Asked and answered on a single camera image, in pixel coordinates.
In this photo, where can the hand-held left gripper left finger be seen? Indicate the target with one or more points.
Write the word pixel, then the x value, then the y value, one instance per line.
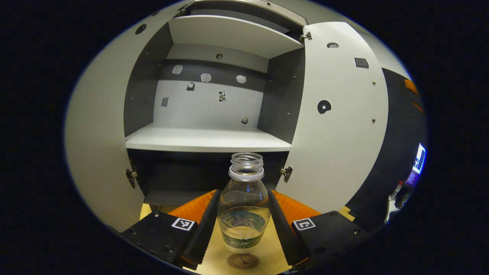
pixel 206 229

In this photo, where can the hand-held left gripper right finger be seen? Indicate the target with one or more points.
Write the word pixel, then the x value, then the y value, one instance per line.
pixel 282 233

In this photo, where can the clear plastic bottle green label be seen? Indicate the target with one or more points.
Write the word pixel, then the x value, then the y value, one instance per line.
pixel 244 198

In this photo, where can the round brown coaster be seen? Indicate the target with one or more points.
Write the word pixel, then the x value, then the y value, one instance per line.
pixel 243 262

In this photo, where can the white cabinet door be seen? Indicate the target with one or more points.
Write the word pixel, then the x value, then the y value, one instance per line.
pixel 336 145
pixel 95 133

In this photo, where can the metal door hinge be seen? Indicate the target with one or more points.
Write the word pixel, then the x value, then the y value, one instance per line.
pixel 305 36
pixel 131 177
pixel 286 173
pixel 182 9

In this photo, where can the white cabinet shelf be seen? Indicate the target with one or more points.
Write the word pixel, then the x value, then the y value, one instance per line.
pixel 229 34
pixel 206 139

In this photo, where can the grey and white cabinet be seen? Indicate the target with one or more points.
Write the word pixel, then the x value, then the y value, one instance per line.
pixel 145 84

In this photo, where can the white cabinet drawer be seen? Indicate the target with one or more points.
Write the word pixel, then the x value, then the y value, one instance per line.
pixel 290 15

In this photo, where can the white and red object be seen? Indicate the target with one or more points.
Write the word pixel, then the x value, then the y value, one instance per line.
pixel 391 202

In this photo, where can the lit screen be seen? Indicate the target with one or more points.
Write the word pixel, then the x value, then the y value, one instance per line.
pixel 419 158

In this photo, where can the black backdrop cloth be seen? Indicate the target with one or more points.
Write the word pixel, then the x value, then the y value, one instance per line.
pixel 397 126

